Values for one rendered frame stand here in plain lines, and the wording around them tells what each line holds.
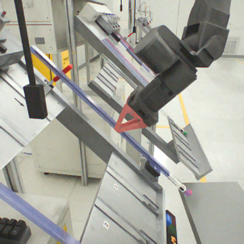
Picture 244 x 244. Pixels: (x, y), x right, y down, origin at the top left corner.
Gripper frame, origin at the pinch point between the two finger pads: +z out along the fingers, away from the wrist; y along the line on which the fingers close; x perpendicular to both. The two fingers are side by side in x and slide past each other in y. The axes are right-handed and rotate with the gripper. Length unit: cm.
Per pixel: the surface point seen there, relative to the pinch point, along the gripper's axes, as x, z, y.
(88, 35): -32, 12, -85
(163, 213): 25.0, 8.7, 2.0
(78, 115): -7.9, 9.6, -7.6
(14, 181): -8, 49, -10
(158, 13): -17, -30, -749
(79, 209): 41, 96, -57
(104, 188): 6.9, 10.6, 6.8
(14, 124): -16.4, 10.1, 9.9
